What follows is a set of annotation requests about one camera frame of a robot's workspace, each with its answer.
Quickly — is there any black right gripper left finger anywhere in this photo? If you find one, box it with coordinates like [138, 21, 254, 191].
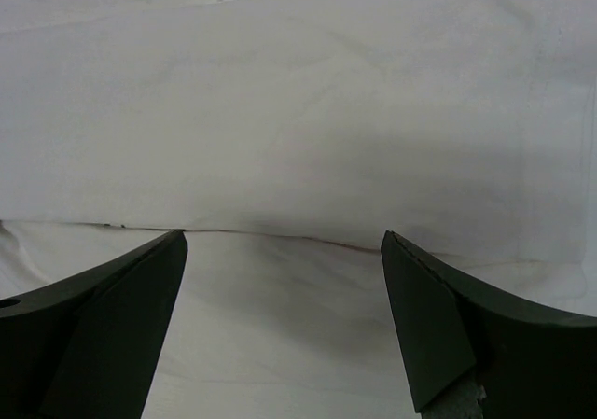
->
[1, 230, 187, 419]

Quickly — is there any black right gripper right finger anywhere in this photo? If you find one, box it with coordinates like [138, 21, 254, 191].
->
[381, 231, 596, 418]

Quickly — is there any white green raglan t-shirt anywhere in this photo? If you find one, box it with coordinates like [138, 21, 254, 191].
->
[1, 0, 596, 418]

